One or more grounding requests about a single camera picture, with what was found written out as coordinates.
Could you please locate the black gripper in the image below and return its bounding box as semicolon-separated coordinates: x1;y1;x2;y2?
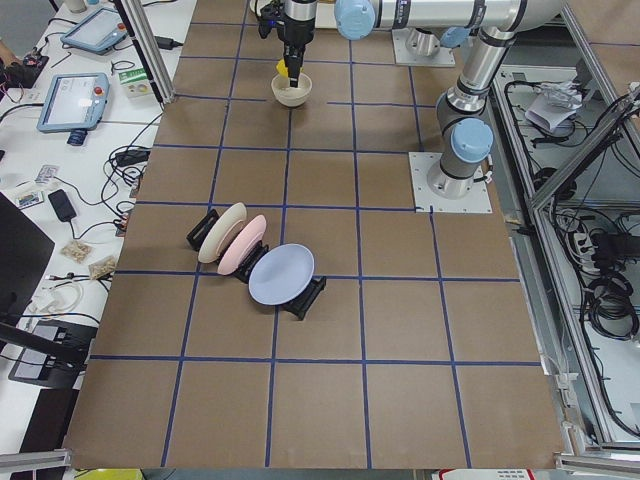
279;14;315;88

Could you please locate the yellow lemon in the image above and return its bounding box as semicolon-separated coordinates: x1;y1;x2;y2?
276;59;289;78

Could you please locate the white ceramic bowl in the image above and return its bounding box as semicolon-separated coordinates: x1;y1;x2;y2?
271;73;313;108

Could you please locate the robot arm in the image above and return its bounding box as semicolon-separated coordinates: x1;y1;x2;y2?
260;1;528;87
428;1;564;200

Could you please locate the cream rectangular tray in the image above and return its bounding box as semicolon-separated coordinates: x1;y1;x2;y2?
315;1;348;29

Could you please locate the cream round plate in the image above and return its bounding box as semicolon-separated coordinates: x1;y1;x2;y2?
249;0;271;16

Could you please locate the black power adapter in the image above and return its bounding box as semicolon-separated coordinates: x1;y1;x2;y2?
154;36;183;50

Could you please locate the green white carton box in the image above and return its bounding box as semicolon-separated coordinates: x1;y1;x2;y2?
118;68;153;98

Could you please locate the cream plate in rack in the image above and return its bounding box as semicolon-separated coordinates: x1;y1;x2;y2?
198;202;247;264

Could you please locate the far teach pendant tablet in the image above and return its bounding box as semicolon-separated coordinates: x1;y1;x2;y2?
61;8;127;55

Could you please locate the teach pendant tablet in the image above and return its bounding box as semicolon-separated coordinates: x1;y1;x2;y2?
61;8;127;55
37;72;110;133

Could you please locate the light blue plate in rack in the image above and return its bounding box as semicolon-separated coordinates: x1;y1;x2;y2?
248;244;315;306

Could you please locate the pink plate in rack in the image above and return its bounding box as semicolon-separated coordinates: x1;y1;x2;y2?
217;214;267;275

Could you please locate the near teach pendant tablet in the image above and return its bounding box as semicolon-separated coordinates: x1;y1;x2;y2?
37;72;110;133

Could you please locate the black dish rack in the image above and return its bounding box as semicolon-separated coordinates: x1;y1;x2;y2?
186;202;327;320

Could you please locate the crumpled white paper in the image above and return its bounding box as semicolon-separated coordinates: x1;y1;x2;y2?
525;81;583;132

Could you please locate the black smartphone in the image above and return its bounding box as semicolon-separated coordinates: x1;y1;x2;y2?
48;189;77;222

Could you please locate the black monitor stand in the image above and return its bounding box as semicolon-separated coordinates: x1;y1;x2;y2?
1;197;97;389

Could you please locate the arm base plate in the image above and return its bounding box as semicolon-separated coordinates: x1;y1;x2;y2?
408;152;493;214
392;28;456;68

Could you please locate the aluminium frame post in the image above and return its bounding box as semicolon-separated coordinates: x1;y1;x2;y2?
113;0;175;105

